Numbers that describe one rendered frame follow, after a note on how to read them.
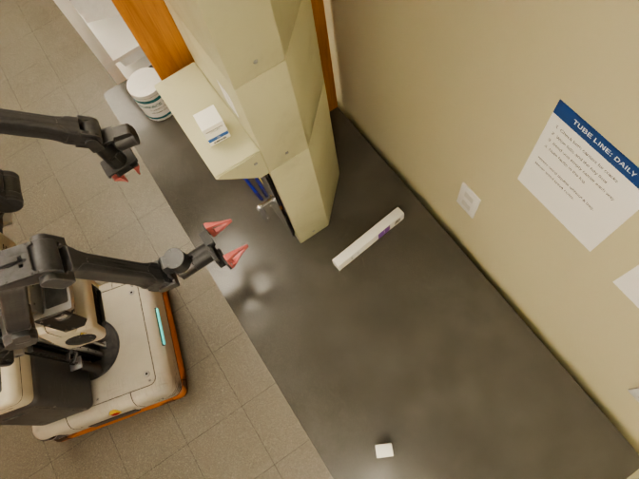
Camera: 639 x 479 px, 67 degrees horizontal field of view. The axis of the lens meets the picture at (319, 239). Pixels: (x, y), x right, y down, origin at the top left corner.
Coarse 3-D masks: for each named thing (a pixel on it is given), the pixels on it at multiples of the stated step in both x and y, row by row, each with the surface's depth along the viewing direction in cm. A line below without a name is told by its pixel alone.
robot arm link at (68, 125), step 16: (0, 112) 118; (16, 112) 121; (0, 128) 119; (16, 128) 121; (32, 128) 123; (48, 128) 125; (64, 128) 127; (80, 128) 132; (96, 128) 133; (80, 144) 133
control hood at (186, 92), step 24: (192, 72) 116; (168, 96) 114; (192, 96) 114; (216, 96) 113; (192, 120) 111; (216, 144) 108; (240, 144) 107; (216, 168) 105; (240, 168) 107; (264, 168) 112
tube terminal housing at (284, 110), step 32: (288, 64) 91; (320, 64) 116; (256, 96) 92; (288, 96) 97; (320, 96) 122; (256, 128) 99; (288, 128) 106; (320, 128) 127; (288, 160) 115; (320, 160) 132; (288, 192) 127; (320, 192) 139; (320, 224) 156
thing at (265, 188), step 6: (258, 180) 144; (264, 180) 124; (258, 186) 161; (264, 186) 136; (270, 186) 121; (264, 192) 149; (270, 192) 130; (276, 198) 128; (270, 204) 159; (276, 204) 138; (276, 210) 151; (282, 210) 135; (282, 216) 140; (288, 222) 143; (288, 228) 149; (294, 234) 152
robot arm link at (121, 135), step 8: (104, 128) 138; (112, 128) 138; (120, 128) 138; (128, 128) 138; (104, 136) 137; (112, 136) 137; (120, 136) 137; (128, 136) 138; (136, 136) 142; (88, 144) 133; (96, 144) 134; (104, 144) 136; (120, 144) 139; (128, 144) 140; (136, 144) 141
